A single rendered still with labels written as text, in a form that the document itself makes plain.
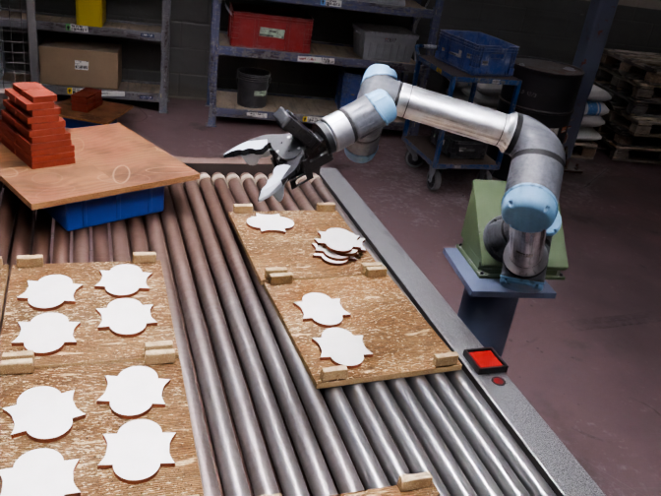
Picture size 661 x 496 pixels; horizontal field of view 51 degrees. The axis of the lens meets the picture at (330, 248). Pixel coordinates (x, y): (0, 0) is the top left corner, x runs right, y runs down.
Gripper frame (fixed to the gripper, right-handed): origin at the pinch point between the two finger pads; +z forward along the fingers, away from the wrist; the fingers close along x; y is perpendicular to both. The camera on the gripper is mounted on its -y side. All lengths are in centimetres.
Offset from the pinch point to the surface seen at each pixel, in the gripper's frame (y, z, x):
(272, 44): 244, -147, 349
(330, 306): 45.9, -8.7, -8.3
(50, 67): 231, 12, 432
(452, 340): 54, -30, -29
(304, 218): 67, -24, 36
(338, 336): 41.1, -5.1, -19.0
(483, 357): 51, -31, -38
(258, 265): 50, -1, 17
